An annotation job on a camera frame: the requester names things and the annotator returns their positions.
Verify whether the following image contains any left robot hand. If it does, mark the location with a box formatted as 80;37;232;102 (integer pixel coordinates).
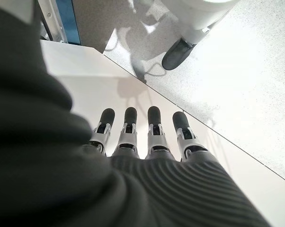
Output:
0;4;272;227

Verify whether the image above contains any dishwasher door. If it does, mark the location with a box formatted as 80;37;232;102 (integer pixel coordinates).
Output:
38;0;81;45

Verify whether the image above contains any white cabinet door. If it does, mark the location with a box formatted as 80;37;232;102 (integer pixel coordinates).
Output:
39;39;285;227

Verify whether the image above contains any black robot foot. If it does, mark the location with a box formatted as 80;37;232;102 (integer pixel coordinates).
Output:
161;38;197;71

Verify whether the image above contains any white robot leg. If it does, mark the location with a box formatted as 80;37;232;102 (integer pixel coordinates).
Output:
163;0;240;45

